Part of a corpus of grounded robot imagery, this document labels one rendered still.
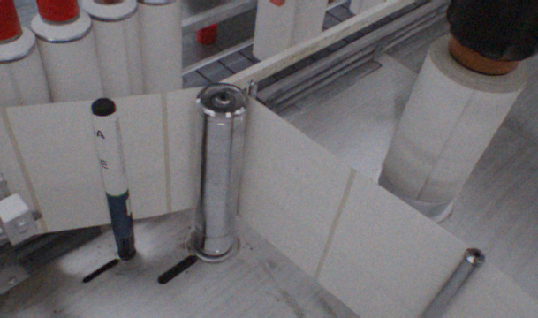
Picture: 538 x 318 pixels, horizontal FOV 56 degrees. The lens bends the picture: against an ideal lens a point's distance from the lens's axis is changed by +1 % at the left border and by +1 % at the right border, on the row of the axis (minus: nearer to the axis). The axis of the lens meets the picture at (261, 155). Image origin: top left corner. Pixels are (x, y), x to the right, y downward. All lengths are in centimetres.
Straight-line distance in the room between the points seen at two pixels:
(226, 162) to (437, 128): 20
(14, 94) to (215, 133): 20
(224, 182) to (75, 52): 18
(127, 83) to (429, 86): 30
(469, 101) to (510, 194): 22
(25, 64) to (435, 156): 37
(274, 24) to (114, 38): 25
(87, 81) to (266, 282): 25
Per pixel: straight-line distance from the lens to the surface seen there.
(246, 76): 64
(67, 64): 49
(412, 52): 91
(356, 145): 63
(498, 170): 67
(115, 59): 53
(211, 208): 43
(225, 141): 37
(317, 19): 72
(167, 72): 57
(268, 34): 69
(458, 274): 33
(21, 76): 48
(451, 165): 51
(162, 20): 53
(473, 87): 45
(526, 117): 87
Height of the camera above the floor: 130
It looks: 46 degrees down
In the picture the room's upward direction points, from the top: 9 degrees clockwise
